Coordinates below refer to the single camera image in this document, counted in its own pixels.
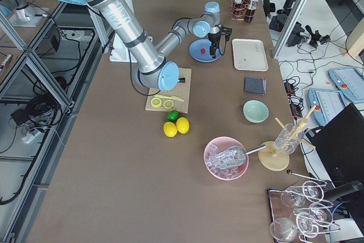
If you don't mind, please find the green bowl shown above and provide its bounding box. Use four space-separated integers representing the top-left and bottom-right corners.
243 100 269 123

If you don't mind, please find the grey folded cloth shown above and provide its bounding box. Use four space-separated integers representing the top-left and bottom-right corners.
244 76 267 95

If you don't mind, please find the lower lemon slice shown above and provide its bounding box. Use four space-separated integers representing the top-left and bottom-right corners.
150 97 162 108

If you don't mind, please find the yellow plastic knife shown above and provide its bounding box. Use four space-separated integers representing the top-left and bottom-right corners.
154 94 185 102

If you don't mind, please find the yellow lemon far side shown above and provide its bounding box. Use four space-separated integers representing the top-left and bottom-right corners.
163 121 177 138

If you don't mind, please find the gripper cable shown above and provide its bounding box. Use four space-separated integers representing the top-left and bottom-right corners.
129 26 231 96

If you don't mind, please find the tea bottle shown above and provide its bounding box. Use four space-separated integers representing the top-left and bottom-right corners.
232 0 245 19
244 0 259 22

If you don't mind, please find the green lime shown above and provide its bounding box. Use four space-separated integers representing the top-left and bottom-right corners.
167 110 179 122

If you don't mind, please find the copper wire bottle rack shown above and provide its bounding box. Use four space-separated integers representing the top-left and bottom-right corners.
230 0 254 22

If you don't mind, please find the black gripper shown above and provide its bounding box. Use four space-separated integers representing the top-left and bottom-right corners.
208 26 232 57

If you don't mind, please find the upper lemon slice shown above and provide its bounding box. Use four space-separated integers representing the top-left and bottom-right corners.
163 99 174 109

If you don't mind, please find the yellow lemon near board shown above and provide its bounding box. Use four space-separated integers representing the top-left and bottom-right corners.
176 117 190 134

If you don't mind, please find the cream rabbit tray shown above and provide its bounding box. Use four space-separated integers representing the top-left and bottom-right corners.
232 38 268 72

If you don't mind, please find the pink bowl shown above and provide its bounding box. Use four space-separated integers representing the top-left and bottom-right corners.
204 137 249 180

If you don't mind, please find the wine glass rack tray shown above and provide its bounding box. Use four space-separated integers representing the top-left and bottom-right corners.
267 179 341 242

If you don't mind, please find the clear glass on stand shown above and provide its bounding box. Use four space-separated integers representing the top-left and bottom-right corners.
274 123 304 155

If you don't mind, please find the aluminium frame post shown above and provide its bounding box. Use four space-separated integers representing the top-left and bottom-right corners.
272 0 307 60

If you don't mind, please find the black monitor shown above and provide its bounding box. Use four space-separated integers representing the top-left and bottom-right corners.
307 103 363 182

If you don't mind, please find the clear ice cubes pile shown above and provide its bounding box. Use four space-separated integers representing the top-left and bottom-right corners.
204 143 249 180

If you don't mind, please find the metal ice scoop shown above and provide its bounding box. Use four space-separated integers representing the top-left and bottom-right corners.
224 144 266 168

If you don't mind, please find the teach pendant with red button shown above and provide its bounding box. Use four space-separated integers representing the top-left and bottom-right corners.
328 67 363 103

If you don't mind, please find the wooden stand with base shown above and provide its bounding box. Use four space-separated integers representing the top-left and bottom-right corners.
258 105 317 171

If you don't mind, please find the tea bottle front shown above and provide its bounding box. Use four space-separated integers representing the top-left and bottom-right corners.
244 0 259 22

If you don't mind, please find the tea bottle right back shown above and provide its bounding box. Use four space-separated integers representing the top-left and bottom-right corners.
232 0 245 19

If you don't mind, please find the blue plate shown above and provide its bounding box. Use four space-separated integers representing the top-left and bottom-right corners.
189 39 221 63

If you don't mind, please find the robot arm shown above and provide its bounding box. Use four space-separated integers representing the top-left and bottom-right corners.
56 0 223 90

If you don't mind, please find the wooden cutting board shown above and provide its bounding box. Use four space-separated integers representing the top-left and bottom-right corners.
145 68 192 113

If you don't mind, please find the black bar spoon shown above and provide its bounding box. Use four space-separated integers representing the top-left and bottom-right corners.
286 169 326 183

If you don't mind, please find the lemon slice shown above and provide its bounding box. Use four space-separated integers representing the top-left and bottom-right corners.
150 97 162 108
163 99 174 109

